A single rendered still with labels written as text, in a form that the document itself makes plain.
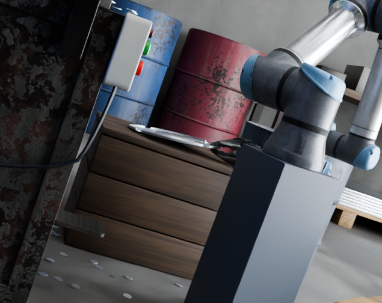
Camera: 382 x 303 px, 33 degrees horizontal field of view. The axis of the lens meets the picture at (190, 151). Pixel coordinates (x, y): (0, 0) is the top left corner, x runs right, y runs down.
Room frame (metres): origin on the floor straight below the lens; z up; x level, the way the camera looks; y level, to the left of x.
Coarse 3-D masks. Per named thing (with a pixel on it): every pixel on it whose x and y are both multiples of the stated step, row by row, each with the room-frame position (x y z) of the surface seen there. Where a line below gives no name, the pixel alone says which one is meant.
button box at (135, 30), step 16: (128, 16) 1.14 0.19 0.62; (128, 32) 1.14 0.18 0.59; (144, 32) 1.15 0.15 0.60; (128, 48) 1.14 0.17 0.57; (112, 64) 1.14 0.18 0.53; (128, 64) 1.15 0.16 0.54; (112, 80) 1.14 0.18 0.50; (128, 80) 1.15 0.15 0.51; (112, 96) 1.15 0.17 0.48; (96, 128) 1.14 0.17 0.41
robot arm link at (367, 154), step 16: (368, 80) 1.78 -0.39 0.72; (368, 96) 1.76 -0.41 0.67; (368, 112) 1.76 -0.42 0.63; (352, 128) 1.79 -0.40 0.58; (368, 128) 1.76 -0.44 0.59; (336, 144) 1.80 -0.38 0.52; (352, 144) 1.77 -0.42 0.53; (368, 144) 1.76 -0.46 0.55; (352, 160) 1.77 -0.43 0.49; (368, 160) 1.74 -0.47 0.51
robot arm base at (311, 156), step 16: (288, 128) 1.48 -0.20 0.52; (304, 128) 1.47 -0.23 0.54; (320, 128) 1.47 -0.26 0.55; (272, 144) 1.49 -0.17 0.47; (288, 144) 1.46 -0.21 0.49; (304, 144) 1.46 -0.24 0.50; (320, 144) 1.48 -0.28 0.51; (288, 160) 1.45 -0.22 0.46; (304, 160) 1.45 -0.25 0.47; (320, 160) 1.48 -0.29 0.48
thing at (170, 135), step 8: (136, 128) 1.86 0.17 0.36; (144, 128) 2.02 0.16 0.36; (152, 128) 2.07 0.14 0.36; (160, 136) 1.81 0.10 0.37; (168, 136) 1.89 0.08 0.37; (176, 136) 1.90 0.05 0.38; (184, 136) 1.98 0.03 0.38; (192, 136) 2.09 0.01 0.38; (192, 144) 1.82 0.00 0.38; (200, 144) 1.83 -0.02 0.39; (208, 144) 1.97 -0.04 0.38
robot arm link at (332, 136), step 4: (332, 124) 1.84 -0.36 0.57; (332, 128) 1.84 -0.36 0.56; (332, 132) 1.83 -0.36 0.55; (336, 132) 1.83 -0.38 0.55; (328, 136) 1.82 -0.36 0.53; (332, 136) 1.82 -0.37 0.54; (336, 136) 1.82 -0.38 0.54; (328, 140) 1.82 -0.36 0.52; (332, 140) 1.81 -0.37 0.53; (336, 140) 1.81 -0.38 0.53; (328, 144) 1.82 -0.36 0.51; (332, 144) 1.81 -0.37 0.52; (328, 148) 1.82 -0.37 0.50; (332, 148) 1.81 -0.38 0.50; (328, 152) 1.82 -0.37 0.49; (332, 152) 1.81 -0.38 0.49; (324, 156) 1.86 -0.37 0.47; (332, 156) 1.82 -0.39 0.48
